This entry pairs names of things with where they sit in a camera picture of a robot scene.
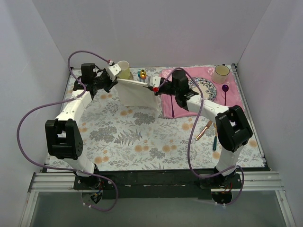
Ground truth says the white cloth napkin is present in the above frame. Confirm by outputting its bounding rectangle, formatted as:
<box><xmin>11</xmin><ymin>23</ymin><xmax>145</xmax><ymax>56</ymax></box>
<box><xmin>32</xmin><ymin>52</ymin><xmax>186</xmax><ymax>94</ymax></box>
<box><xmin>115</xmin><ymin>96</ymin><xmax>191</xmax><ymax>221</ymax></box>
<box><xmin>115</xmin><ymin>79</ymin><xmax>160</xmax><ymax>111</ymax></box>

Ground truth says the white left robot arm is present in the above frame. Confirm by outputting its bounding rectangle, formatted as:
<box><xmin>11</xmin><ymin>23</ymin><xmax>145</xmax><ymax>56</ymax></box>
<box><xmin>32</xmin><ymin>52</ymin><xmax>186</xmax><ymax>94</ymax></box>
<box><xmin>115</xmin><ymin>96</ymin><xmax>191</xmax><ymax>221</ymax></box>
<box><xmin>45</xmin><ymin>63</ymin><xmax>122</xmax><ymax>189</ymax></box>

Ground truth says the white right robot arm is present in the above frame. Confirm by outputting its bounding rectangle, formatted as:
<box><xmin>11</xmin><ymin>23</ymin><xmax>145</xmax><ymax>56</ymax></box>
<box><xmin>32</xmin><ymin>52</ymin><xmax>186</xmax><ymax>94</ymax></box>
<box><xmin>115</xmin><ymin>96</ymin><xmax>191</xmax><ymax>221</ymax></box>
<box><xmin>148</xmin><ymin>68</ymin><xmax>253</xmax><ymax>188</ymax></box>

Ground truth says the purple fork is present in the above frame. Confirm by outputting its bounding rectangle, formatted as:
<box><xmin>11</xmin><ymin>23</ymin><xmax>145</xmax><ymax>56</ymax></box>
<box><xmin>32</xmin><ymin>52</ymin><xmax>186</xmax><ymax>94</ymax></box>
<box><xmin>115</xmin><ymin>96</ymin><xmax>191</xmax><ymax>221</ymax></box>
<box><xmin>170</xmin><ymin>96</ymin><xmax>175</xmax><ymax>118</ymax></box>

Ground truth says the yellow green mug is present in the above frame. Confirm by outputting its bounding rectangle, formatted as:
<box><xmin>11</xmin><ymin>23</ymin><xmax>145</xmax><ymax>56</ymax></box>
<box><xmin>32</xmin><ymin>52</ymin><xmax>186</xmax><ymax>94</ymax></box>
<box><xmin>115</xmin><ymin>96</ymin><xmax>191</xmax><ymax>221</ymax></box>
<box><xmin>117</xmin><ymin>61</ymin><xmax>130</xmax><ymax>79</ymax></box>

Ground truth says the woven round coaster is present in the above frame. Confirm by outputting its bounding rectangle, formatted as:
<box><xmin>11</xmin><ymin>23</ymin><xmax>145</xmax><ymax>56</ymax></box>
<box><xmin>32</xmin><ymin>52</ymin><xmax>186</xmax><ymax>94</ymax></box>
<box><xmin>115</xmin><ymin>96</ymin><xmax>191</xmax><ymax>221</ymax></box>
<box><xmin>128</xmin><ymin>72</ymin><xmax>134</xmax><ymax>80</ymax></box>

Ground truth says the rainbow gold spoon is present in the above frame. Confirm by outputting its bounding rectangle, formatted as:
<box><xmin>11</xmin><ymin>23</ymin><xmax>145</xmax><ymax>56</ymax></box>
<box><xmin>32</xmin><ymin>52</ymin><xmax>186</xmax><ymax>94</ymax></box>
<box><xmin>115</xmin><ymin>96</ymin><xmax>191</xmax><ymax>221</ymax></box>
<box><xmin>141</xmin><ymin>70</ymin><xmax>147</xmax><ymax>82</ymax></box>

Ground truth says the blue fork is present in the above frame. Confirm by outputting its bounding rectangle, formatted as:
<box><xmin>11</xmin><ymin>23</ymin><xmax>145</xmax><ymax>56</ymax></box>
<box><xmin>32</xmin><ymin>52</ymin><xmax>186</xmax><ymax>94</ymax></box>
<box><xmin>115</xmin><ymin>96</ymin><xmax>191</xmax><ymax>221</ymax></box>
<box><xmin>137</xmin><ymin>69</ymin><xmax>141</xmax><ymax>80</ymax></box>

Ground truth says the blue floral plate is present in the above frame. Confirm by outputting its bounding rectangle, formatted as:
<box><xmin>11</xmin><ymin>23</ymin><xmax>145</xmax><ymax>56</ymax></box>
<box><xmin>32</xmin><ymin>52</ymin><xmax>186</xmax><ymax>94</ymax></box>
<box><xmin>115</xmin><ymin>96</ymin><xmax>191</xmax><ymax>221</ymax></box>
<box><xmin>188</xmin><ymin>77</ymin><xmax>217</xmax><ymax>101</ymax></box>

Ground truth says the cream enamel mug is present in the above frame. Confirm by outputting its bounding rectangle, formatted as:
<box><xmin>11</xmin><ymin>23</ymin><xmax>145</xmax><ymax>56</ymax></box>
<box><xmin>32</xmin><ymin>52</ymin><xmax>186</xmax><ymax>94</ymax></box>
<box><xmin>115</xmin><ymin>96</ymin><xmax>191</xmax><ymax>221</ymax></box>
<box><xmin>212</xmin><ymin>64</ymin><xmax>230</xmax><ymax>84</ymax></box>

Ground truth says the purple spoon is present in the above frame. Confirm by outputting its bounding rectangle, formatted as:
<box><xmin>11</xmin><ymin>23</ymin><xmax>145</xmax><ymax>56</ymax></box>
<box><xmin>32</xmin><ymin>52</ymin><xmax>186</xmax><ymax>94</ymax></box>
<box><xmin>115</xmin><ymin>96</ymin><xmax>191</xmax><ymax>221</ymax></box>
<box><xmin>222</xmin><ymin>84</ymin><xmax>229</xmax><ymax>105</ymax></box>

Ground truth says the pink floral placemat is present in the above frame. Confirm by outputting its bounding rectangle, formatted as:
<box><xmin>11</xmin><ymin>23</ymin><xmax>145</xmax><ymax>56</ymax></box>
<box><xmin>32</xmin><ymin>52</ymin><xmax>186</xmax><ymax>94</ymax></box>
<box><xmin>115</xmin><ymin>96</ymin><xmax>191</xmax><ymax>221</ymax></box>
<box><xmin>161</xmin><ymin>67</ymin><xmax>244</xmax><ymax>119</ymax></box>

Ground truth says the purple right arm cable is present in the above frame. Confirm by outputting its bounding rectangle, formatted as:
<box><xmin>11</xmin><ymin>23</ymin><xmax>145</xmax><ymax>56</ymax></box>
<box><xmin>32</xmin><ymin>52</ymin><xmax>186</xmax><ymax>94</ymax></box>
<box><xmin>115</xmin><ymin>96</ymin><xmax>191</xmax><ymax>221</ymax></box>
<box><xmin>157</xmin><ymin>67</ymin><xmax>244</xmax><ymax>207</ymax></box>

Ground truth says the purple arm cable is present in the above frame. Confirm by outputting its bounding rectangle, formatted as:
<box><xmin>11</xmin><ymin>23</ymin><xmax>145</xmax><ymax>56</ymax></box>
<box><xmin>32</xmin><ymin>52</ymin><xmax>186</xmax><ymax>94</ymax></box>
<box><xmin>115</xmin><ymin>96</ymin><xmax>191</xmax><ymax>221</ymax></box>
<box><xmin>16</xmin><ymin>50</ymin><xmax>119</xmax><ymax>212</ymax></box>
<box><xmin>157</xmin><ymin>67</ymin><xmax>244</xmax><ymax>207</ymax></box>

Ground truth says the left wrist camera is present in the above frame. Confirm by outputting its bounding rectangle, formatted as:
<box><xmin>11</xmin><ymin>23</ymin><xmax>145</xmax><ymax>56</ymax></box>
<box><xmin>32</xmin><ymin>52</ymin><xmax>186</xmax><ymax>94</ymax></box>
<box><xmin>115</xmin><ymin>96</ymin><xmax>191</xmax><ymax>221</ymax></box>
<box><xmin>106</xmin><ymin>61</ymin><xmax>122</xmax><ymax>81</ymax></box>

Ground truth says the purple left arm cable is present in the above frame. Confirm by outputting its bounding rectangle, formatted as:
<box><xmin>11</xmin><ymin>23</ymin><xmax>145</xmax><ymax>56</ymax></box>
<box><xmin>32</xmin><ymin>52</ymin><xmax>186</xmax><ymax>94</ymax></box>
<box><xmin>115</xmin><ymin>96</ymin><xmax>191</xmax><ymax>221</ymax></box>
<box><xmin>16</xmin><ymin>50</ymin><xmax>119</xmax><ymax>212</ymax></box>

